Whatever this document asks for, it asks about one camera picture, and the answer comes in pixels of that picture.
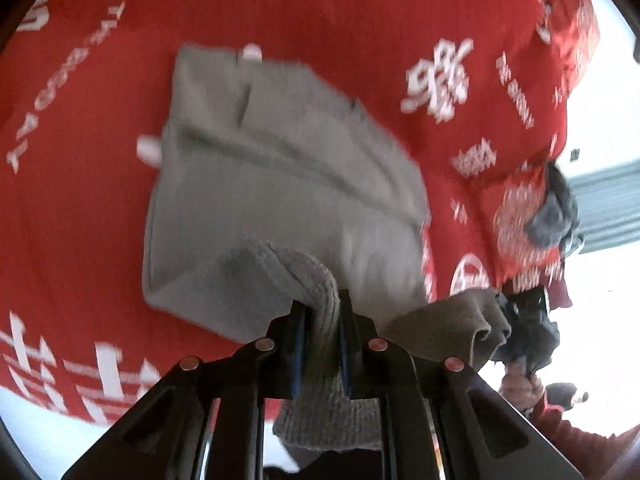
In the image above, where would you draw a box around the pink cloth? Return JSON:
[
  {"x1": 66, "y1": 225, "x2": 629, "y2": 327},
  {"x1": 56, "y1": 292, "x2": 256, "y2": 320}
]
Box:
[{"x1": 500, "y1": 360, "x2": 546, "y2": 421}]

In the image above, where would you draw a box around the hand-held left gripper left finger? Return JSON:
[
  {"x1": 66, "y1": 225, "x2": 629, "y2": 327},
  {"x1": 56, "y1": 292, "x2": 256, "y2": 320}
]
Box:
[{"x1": 62, "y1": 300, "x2": 308, "y2": 480}]

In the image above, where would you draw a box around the grey ribbed panel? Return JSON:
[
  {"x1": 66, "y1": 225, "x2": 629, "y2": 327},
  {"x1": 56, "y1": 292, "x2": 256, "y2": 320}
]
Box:
[{"x1": 570, "y1": 160, "x2": 640, "y2": 256}]

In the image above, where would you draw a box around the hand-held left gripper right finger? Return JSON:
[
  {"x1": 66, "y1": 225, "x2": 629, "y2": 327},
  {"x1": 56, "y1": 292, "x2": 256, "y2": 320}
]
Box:
[{"x1": 337, "y1": 287, "x2": 583, "y2": 480}]

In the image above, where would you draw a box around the dark grey cloth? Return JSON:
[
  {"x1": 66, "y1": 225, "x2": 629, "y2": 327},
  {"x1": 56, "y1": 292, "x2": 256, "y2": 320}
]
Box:
[{"x1": 522, "y1": 160, "x2": 586, "y2": 261}]

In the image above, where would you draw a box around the olive cloth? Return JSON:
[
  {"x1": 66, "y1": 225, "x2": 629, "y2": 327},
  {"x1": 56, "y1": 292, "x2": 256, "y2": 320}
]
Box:
[{"x1": 382, "y1": 287, "x2": 513, "y2": 373}]

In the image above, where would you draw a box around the red printed blanket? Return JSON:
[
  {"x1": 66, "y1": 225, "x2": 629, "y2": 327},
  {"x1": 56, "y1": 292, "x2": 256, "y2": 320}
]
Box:
[{"x1": 0, "y1": 0, "x2": 601, "y2": 428}]

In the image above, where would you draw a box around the dark red cloth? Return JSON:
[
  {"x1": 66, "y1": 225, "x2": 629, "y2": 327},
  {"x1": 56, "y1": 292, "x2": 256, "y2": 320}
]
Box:
[{"x1": 530, "y1": 385, "x2": 640, "y2": 480}]

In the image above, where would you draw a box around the grey sweater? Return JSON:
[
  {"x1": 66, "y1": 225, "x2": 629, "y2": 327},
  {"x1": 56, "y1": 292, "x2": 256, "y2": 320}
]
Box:
[{"x1": 141, "y1": 44, "x2": 441, "y2": 453}]

